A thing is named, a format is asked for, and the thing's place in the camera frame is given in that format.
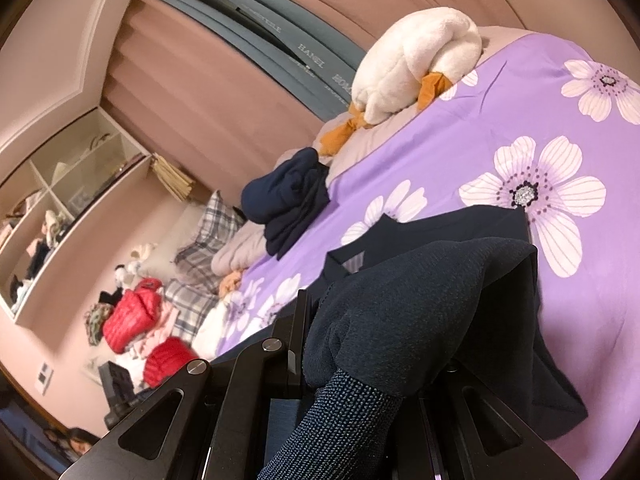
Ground blue-grey boards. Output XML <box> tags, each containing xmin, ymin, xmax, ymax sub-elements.
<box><xmin>137</xmin><ymin>0</ymin><xmax>373</xmax><ymax>123</ymax></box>

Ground red puffer jacket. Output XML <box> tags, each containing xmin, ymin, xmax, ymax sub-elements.
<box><xmin>143</xmin><ymin>336</ymin><xmax>202</xmax><ymax>389</ymax></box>
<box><xmin>102</xmin><ymin>282</ymin><xmax>165</xmax><ymax>354</ymax></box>

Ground folded navy clothes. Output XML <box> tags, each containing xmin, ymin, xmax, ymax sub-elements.
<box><xmin>240</xmin><ymin>147</ymin><xmax>332</xmax><ymax>261</ymax></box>

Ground multicoloured clothes pile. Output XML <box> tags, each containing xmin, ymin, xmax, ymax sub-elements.
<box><xmin>84</xmin><ymin>301</ymin><xmax>117</xmax><ymax>347</ymax></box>

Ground assorted folded clothes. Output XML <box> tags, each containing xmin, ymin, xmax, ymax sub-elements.
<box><xmin>0</xmin><ymin>205</ymin><xmax>73</xmax><ymax>311</ymax></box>

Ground plaid pillow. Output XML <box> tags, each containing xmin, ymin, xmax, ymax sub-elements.
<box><xmin>174</xmin><ymin>190</ymin><xmax>247</xmax><ymax>282</ymax></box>

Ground white wall switch panel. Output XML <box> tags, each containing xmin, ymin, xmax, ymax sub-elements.
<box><xmin>34</xmin><ymin>361</ymin><xmax>54</xmax><ymax>394</ymax></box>

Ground purple floral bed sheet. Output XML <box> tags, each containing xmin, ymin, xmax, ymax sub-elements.
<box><xmin>220</xmin><ymin>29</ymin><xmax>640</xmax><ymax>480</ymax></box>

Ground dark navy knit sweater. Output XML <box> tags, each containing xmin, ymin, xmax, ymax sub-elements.
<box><xmin>257</xmin><ymin>205</ymin><xmax>590</xmax><ymax>480</ymax></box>

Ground orange cloth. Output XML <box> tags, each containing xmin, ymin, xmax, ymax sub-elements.
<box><xmin>217</xmin><ymin>269</ymin><xmax>247</xmax><ymax>297</ymax></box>

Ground white goose plush toy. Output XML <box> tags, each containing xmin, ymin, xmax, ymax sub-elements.
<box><xmin>319</xmin><ymin>6</ymin><xmax>483</xmax><ymax>157</ymax></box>

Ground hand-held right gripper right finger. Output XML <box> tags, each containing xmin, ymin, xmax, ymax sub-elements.
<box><xmin>400</xmin><ymin>360</ymin><xmax>581</xmax><ymax>480</ymax></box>

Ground pale pink folded garment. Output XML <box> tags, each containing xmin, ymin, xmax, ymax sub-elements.
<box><xmin>210</xmin><ymin>221</ymin><xmax>267</xmax><ymax>277</ymax></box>

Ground small white plush toy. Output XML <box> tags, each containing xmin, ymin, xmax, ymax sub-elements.
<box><xmin>114</xmin><ymin>241</ymin><xmax>158</xmax><ymax>282</ymax></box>

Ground white shelf cabinet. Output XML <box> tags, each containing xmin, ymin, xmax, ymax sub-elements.
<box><xmin>0</xmin><ymin>106</ymin><xmax>153</xmax><ymax>327</ymax></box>

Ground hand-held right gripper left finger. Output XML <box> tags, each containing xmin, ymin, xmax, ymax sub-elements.
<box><xmin>60</xmin><ymin>287</ymin><xmax>322</xmax><ymax>480</ymax></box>

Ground white cloth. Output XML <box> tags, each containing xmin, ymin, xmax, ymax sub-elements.
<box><xmin>196</xmin><ymin>299</ymin><xmax>238</xmax><ymax>358</ymax></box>

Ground plaid blanket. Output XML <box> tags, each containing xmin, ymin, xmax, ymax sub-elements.
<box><xmin>164</xmin><ymin>279</ymin><xmax>223</xmax><ymax>342</ymax></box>

